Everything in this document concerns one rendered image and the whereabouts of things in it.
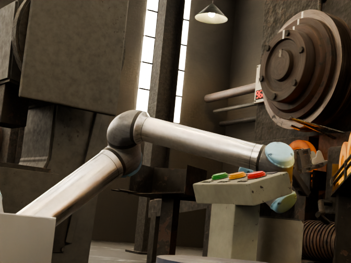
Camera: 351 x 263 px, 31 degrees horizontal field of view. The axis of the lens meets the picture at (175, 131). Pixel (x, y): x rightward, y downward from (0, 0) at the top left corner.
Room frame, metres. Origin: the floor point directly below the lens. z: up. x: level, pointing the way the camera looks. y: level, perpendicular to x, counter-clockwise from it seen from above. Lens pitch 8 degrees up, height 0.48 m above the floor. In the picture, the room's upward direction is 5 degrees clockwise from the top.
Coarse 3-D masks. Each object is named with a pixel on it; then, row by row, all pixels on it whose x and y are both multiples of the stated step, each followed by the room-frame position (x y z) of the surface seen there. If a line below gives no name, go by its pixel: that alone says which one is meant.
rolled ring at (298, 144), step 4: (296, 140) 2.43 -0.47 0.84; (300, 140) 2.41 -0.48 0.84; (304, 140) 2.41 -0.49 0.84; (292, 144) 2.45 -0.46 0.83; (296, 144) 2.43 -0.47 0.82; (300, 144) 2.40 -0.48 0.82; (304, 144) 2.38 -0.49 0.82; (308, 144) 2.38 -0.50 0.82; (292, 148) 2.45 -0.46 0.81; (296, 148) 2.43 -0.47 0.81; (304, 148) 2.38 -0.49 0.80; (312, 148) 2.37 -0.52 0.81; (316, 152) 2.36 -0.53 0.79
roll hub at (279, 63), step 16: (272, 48) 2.43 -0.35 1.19; (288, 48) 2.36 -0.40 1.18; (304, 48) 2.26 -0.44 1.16; (272, 64) 2.41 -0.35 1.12; (288, 64) 2.32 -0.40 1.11; (304, 64) 2.26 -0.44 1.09; (272, 80) 2.43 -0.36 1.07; (288, 80) 2.35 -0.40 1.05; (304, 80) 2.28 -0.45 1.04; (288, 96) 2.33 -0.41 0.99
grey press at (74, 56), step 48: (48, 0) 4.52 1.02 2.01; (96, 0) 4.76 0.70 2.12; (0, 48) 4.85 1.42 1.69; (48, 48) 4.55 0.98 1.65; (96, 48) 4.78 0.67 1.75; (0, 96) 4.86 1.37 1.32; (48, 96) 4.58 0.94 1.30; (96, 96) 4.81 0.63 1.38; (48, 144) 4.94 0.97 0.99; (96, 144) 5.14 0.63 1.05
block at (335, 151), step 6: (330, 150) 2.22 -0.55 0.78; (336, 150) 2.19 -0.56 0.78; (330, 156) 2.22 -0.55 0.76; (336, 156) 2.19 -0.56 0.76; (330, 162) 2.22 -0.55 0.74; (336, 162) 2.19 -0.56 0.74; (330, 168) 2.22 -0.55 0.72; (330, 174) 2.22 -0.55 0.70; (330, 186) 2.21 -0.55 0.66; (330, 192) 2.21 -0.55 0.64; (330, 198) 2.21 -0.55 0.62; (330, 210) 2.21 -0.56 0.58
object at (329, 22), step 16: (304, 16) 2.40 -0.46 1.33; (320, 16) 2.32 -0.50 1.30; (336, 32) 2.24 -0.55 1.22; (336, 48) 2.23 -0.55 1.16; (336, 64) 2.23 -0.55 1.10; (336, 80) 2.22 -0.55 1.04; (336, 96) 2.26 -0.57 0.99; (272, 112) 2.54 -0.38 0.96; (320, 112) 2.29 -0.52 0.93; (288, 128) 2.45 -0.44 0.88; (304, 128) 2.44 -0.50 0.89
